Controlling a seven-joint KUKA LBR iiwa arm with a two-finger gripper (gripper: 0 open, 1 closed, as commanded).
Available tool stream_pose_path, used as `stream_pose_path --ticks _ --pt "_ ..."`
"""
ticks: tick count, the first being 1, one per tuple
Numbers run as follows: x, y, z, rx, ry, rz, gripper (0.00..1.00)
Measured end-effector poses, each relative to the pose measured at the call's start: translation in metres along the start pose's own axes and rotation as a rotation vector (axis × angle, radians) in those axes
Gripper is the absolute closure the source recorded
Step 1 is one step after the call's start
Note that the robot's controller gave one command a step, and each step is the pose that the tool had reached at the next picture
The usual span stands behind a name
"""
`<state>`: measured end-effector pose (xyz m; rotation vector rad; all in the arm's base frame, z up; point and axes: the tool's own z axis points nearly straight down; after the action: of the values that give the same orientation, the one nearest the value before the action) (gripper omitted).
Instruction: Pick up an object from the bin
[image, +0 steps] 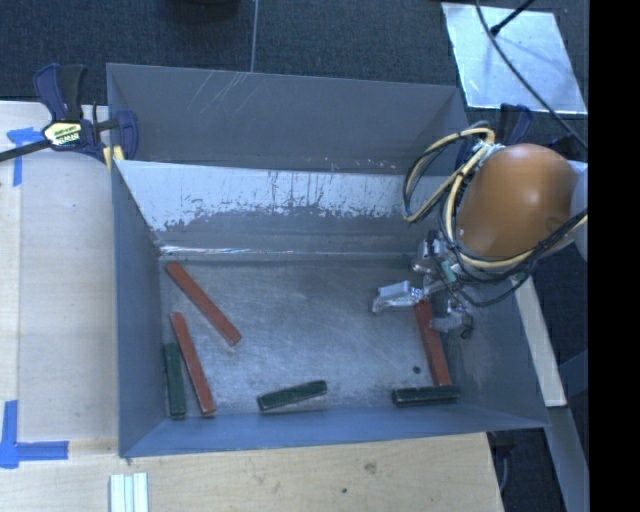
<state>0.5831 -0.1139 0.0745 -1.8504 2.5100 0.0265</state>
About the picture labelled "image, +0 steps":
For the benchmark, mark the red-brown flat block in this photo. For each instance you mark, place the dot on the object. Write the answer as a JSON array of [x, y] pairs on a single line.
[[202, 302], [192, 365], [434, 350]]

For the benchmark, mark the grey metal bin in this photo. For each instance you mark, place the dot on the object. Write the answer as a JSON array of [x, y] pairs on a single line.
[[310, 320]]

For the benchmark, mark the dark green flat block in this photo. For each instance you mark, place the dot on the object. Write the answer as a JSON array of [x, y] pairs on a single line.
[[425, 395], [292, 395], [175, 382]]

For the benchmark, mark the black cylinder on white bracket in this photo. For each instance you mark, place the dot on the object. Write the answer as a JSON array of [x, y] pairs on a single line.
[[445, 312]]

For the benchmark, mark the pale wood board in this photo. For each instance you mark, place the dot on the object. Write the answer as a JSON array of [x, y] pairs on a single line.
[[65, 300]]

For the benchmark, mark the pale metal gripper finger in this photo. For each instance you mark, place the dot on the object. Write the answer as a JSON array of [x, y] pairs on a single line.
[[397, 303], [395, 288]]

